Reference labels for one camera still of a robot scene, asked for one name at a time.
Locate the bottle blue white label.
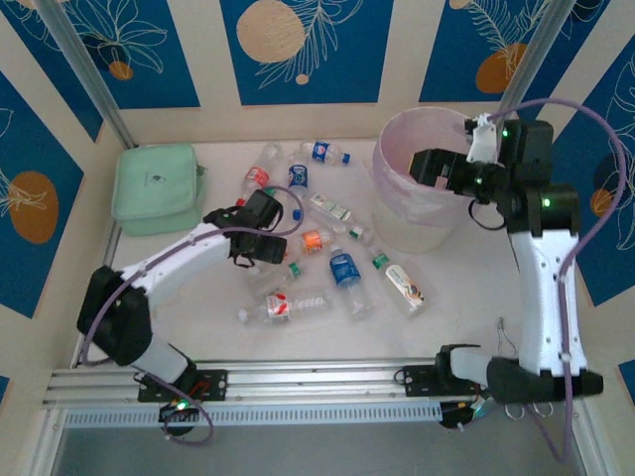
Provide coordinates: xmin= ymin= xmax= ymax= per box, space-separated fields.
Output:
xmin=286 ymin=151 xmax=314 ymax=222

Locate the clear bottle orange label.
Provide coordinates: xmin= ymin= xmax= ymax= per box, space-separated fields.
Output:
xmin=285 ymin=227 xmax=336 ymax=257

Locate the clear bottle green white label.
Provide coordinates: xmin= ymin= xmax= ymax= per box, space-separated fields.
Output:
xmin=308 ymin=191 xmax=377 ymax=244

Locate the clear unlabelled bottle green cap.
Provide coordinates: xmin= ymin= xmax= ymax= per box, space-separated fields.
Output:
xmin=249 ymin=261 xmax=306 ymax=299

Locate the Pepsi bottle blue cap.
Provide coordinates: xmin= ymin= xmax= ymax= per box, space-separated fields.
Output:
xmin=299 ymin=140 xmax=353 ymax=167

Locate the clear bottle red white label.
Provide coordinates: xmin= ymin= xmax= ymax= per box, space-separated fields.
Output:
xmin=236 ymin=287 xmax=334 ymax=327

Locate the bottle dark blue label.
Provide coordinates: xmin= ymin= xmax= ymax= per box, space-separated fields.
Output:
xmin=326 ymin=242 xmax=374 ymax=322

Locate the translucent pink waste bin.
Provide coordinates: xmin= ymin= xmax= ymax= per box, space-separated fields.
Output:
xmin=371 ymin=106 xmax=490 ymax=254

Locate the bottle white colourful label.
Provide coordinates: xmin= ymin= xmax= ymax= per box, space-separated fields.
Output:
xmin=368 ymin=251 xmax=429 ymax=318

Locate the mint green fabric pouch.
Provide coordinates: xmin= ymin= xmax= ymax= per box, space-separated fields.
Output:
xmin=109 ymin=143 xmax=208 ymax=237

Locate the aluminium base beam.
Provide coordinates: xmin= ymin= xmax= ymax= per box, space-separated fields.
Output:
xmin=42 ymin=355 xmax=591 ymax=407

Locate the controller board green light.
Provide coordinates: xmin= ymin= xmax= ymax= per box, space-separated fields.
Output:
xmin=157 ymin=399 xmax=200 ymax=437
xmin=439 ymin=400 xmax=492 ymax=432

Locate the aluminium frame post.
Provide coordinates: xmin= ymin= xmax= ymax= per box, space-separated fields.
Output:
xmin=497 ymin=0 xmax=579 ymax=123
xmin=35 ymin=0 xmax=136 ymax=150

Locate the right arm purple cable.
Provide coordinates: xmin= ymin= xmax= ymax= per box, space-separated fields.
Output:
xmin=470 ymin=98 xmax=625 ymax=462

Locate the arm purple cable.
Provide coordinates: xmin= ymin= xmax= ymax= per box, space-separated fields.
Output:
xmin=80 ymin=185 xmax=305 ymax=445
xmin=470 ymin=98 xmax=625 ymax=462

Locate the white slotted cable duct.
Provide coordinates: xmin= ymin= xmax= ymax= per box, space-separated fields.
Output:
xmin=63 ymin=400 xmax=444 ymax=428

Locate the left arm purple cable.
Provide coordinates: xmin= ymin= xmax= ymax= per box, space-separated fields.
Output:
xmin=80 ymin=185 xmax=305 ymax=445

